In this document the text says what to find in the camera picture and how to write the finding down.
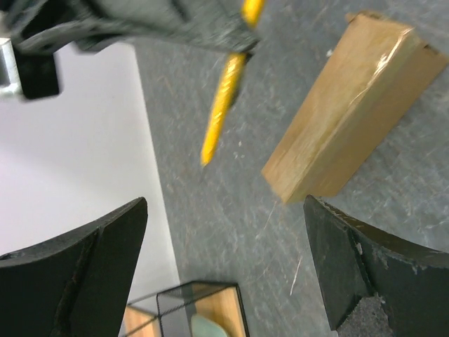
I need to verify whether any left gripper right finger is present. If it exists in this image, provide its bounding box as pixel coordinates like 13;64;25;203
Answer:
304;195;448;336

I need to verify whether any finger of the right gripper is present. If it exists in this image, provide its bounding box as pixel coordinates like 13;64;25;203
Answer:
91;0;259;53

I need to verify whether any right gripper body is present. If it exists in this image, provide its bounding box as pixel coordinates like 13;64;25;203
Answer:
0;0;106;101

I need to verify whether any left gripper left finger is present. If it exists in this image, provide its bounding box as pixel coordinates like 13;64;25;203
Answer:
1;197;147;336

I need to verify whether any yellow utility knife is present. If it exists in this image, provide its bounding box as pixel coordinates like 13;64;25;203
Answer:
199;0;267;168

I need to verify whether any brown cardboard express box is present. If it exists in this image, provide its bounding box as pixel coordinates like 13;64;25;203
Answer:
262;11;448;203

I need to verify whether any light green tray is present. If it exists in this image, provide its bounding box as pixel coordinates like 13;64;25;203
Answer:
191;314;229;337

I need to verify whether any black wire wooden shelf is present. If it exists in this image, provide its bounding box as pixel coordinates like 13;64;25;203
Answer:
120;280;250;336

